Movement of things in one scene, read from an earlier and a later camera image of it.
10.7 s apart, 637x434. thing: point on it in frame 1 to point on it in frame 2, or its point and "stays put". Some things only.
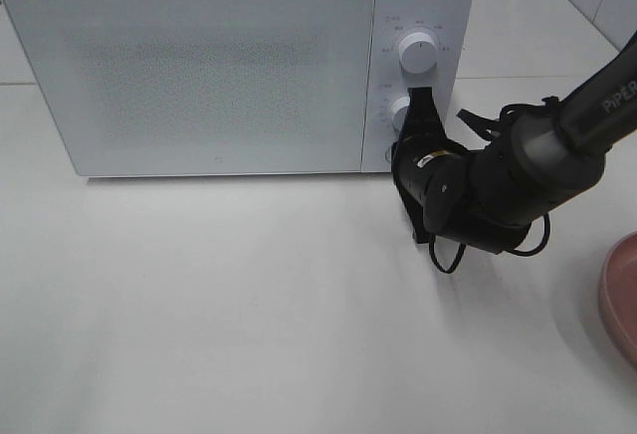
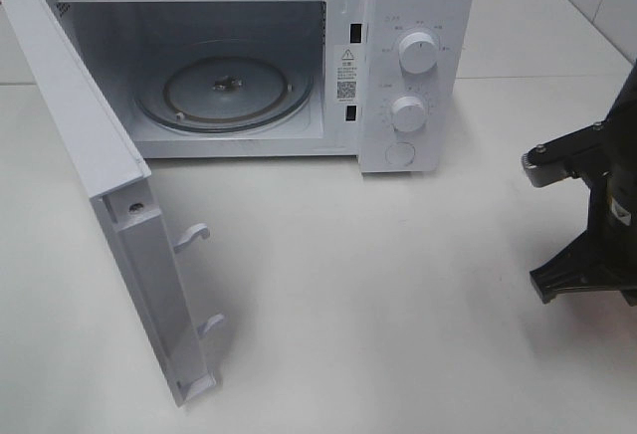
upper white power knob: x=418 y=53 stays put
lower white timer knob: x=399 y=108 stays put
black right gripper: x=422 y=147 to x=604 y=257
